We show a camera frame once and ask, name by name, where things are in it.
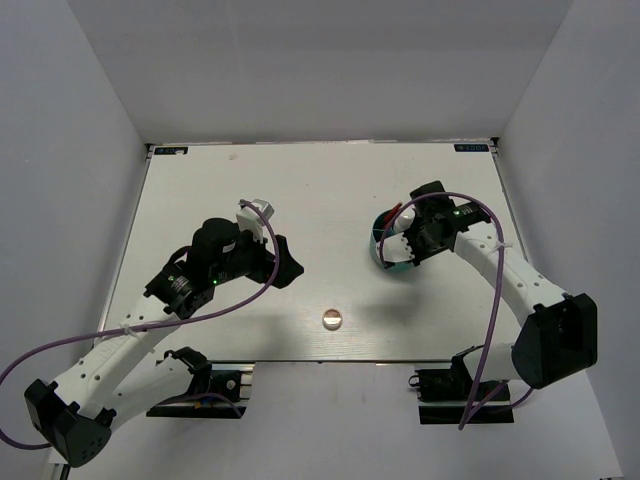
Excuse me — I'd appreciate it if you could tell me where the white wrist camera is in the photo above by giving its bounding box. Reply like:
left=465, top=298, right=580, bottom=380
left=236, top=199, right=275, bottom=243
left=381, top=232, right=415, bottom=265

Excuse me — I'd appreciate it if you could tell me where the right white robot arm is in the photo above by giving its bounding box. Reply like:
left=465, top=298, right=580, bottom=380
left=404, top=181, right=598, bottom=399

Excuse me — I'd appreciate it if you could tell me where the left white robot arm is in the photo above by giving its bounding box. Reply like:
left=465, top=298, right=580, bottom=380
left=24, top=218, right=304, bottom=468

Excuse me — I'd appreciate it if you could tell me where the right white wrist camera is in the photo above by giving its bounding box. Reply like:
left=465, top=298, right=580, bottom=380
left=381, top=232, right=415, bottom=265

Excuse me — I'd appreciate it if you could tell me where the red lip gloss tube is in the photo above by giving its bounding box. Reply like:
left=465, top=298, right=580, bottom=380
left=383, top=202, right=402, bottom=227

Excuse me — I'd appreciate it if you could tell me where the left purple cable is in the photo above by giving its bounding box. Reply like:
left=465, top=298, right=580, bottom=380
left=0, top=199, right=279, bottom=450

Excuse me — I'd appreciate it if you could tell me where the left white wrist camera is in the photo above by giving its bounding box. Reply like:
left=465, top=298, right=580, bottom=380
left=236, top=199, right=275, bottom=243

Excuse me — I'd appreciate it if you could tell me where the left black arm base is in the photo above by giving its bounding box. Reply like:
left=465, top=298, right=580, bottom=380
left=146, top=363, right=254, bottom=420

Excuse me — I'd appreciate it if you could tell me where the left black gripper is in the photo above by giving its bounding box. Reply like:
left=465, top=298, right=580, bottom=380
left=211, top=222, right=304, bottom=288

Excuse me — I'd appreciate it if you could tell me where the blue corner label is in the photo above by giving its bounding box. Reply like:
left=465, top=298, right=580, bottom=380
left=154, top=146, right=188, bottom=155
left=453, top=143, right=490, bottom=153

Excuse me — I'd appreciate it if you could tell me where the teal round organizer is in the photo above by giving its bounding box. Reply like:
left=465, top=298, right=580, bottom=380
left=369, top=208, right=415, bottom=273

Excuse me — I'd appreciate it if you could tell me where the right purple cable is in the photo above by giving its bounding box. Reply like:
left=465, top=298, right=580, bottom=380
left=376, top=194, right=536, bottom=431

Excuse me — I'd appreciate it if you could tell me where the left blue corner label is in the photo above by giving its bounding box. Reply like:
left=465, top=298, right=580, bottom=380
left=154, top=146, right=188, bottom=155

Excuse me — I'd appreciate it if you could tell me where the purple cable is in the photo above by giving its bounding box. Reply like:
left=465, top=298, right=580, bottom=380
left=376, top=194, right=536, bottom=431
left=0, top=199, right=279, bottom=450

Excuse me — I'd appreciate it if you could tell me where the right blue corner label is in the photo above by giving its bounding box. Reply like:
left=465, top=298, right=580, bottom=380
left=453, top=143, right=490, bottom=153

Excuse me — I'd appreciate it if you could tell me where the white lotion bottle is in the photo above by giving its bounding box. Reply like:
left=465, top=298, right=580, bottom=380
left=390, top=208, right=415, bottom=236

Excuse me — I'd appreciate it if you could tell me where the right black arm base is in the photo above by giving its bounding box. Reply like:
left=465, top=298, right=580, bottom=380
left=408, top=368, right=514, bottom=425

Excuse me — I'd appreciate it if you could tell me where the round beige powder compact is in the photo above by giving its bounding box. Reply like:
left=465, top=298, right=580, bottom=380
left=322, top=308, right=343, bottom=331

